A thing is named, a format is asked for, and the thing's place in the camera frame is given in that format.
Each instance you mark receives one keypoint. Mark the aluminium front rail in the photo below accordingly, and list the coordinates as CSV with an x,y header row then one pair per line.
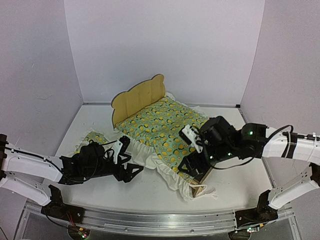
x,y
157,224

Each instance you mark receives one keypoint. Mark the wooden pet bed frame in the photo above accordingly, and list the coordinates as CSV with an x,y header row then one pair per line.
x,y
143,94

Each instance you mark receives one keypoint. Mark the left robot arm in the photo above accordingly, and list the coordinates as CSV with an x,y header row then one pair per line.
x,y
93,160

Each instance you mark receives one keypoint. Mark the small lemon print pillow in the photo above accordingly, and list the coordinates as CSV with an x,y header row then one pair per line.
x,y
90,135

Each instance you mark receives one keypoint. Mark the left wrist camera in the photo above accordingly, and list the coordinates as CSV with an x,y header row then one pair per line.
x,y
120,146

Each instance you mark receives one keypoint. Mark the lemon print bed cushion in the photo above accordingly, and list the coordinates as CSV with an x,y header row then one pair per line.
x,y
155,143

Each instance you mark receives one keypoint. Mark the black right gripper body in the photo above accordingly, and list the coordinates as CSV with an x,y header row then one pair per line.
x,y
204,165

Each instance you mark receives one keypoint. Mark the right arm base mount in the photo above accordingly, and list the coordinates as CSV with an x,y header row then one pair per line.
x,y
261,214

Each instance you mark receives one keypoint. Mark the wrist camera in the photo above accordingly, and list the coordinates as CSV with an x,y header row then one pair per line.
x,y
190,135
120,146

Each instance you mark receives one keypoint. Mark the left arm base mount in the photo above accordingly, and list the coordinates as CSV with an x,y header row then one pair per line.
x,y
57,209

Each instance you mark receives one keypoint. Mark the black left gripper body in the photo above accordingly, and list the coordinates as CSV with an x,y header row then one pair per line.
x,y
118,174

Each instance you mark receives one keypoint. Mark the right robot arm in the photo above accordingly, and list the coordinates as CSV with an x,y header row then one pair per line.
x,y
217,141

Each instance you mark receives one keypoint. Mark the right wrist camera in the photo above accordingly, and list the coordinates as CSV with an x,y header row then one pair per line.
x,y
190,135

